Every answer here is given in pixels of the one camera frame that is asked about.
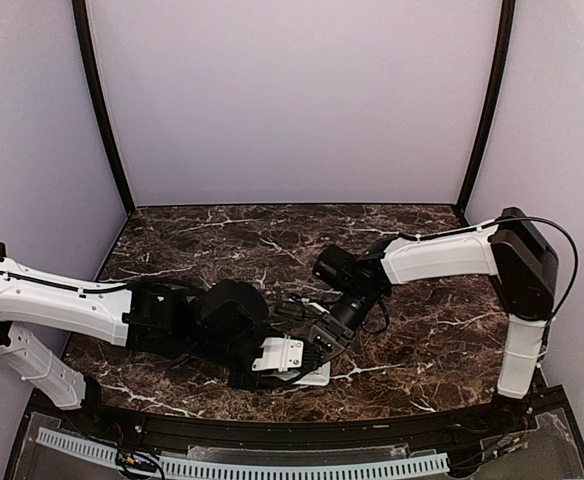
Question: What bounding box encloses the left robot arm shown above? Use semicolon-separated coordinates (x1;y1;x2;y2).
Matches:
0;242;311;436

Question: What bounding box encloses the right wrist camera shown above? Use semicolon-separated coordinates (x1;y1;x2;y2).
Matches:
271;297;329;326

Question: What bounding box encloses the right black frame post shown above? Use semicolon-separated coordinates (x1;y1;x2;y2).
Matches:
453;0;516;223

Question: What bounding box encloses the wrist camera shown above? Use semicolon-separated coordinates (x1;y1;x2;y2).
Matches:
251;337;304;379
271;297;329;326

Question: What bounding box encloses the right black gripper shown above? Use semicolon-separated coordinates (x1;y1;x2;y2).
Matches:
306;287;382;370

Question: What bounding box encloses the left black frame post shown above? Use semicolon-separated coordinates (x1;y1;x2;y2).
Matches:
71;0;136;217

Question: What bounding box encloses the black frame post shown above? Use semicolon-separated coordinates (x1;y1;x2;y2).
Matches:
71;0;136;217
453;0;516;223

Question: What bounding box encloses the white slotted cable duct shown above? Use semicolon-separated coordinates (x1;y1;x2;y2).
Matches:
36;427;450;479

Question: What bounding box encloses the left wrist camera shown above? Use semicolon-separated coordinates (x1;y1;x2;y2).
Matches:
251;337;304;379

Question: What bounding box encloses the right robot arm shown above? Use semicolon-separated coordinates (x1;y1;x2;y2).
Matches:
309;207;580;434

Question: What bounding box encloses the white remote control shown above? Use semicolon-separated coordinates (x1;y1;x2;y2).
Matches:
294;362;331;387

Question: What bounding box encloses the black front rail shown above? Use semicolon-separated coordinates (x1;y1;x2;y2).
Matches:
91;404;503;454

